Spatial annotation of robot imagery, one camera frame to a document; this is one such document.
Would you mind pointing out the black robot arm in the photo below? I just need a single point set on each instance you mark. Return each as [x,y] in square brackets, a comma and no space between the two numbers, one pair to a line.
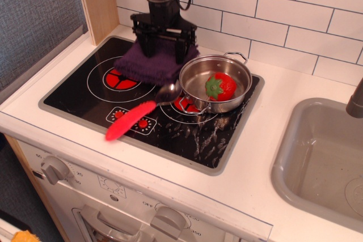
[164,21]

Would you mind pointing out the grey right oven knob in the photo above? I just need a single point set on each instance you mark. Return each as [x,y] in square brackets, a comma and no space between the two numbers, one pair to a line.
[169,222]

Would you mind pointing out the silver pot with handles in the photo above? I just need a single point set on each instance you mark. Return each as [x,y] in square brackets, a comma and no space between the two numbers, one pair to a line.
[196,72]

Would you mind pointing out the grey faucet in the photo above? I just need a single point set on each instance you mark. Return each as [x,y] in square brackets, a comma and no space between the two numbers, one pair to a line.
[355,105]

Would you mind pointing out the yellow object at corner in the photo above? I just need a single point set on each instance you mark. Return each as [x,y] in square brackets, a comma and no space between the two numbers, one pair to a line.
[24,236]

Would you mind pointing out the wooden side panel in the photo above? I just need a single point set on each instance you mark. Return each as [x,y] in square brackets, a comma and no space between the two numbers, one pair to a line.
[101,18]

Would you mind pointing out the red toy strawberry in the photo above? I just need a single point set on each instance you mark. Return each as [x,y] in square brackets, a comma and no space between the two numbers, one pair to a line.
[220,87]

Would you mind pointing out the black toy stovetop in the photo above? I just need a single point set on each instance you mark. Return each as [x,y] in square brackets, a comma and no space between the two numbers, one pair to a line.
[95,95]

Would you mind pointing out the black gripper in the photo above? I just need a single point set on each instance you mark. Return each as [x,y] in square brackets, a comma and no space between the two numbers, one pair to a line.
[164,21]

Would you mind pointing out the grey sink basin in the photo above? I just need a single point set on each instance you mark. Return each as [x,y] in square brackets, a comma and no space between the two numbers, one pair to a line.
[318,168]

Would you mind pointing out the grey oven door handle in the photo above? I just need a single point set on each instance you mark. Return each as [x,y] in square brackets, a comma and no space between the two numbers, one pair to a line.
[119,227]

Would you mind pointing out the purple rag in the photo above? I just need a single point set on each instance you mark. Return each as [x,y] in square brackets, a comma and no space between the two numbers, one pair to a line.
[159,69]

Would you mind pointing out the grey left oven knob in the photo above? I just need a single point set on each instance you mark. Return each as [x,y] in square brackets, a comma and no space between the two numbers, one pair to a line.
[54,169]

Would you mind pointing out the grey oven knob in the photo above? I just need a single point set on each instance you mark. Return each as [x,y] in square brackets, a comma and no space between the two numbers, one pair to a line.
[169,222]
[54,169]

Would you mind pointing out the spoon with red handle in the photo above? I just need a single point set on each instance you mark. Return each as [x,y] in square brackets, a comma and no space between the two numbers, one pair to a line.
[165,96]

